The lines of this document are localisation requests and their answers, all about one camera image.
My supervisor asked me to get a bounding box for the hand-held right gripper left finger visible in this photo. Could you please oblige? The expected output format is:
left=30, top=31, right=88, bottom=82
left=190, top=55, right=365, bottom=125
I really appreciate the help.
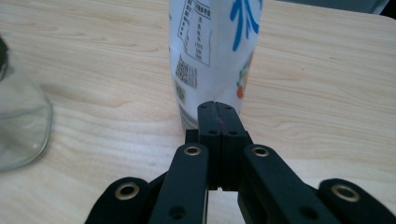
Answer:
left=197, top=101, right=223, bottom=191

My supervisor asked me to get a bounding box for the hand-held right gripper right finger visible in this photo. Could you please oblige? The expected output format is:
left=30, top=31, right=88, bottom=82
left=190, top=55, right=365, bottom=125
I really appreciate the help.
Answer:
left=215, top=101, right=253, bottom=191

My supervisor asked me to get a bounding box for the white printed stand-up pouch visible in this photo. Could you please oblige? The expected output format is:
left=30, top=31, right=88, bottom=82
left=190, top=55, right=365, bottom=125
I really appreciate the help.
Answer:
left=168, top=0, right=264, bottom=131

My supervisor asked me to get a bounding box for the square clear glass jar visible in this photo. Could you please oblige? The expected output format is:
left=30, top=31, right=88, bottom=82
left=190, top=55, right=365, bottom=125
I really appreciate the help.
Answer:
left=0, top=34, right=54, bottom=173

